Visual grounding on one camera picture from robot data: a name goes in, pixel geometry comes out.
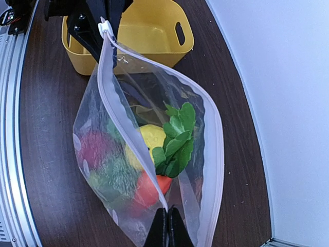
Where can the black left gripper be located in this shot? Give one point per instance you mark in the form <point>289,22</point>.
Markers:
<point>83,19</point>

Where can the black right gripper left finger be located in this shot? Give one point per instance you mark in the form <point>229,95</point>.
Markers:
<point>158,233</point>

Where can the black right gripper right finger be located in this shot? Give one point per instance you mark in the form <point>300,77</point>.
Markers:
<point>178,234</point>

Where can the light green toy lettuce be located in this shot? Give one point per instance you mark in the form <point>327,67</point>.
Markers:
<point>114,182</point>

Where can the dark green carrot leaves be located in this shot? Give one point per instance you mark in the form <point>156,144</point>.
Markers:
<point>174,155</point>

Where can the clear zip top bag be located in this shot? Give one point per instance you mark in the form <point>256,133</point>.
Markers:
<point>126,97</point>

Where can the red toy apple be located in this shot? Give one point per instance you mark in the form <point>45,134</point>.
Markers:
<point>93,147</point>

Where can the orange toy carrot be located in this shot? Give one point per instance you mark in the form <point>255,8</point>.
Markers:
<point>146,194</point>

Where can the yellow plastic basket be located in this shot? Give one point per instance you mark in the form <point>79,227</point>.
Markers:
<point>158,30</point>

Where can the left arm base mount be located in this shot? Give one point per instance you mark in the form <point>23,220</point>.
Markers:
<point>15,16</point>

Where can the aluminium front rail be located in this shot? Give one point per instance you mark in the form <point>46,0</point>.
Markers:
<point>17,223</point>

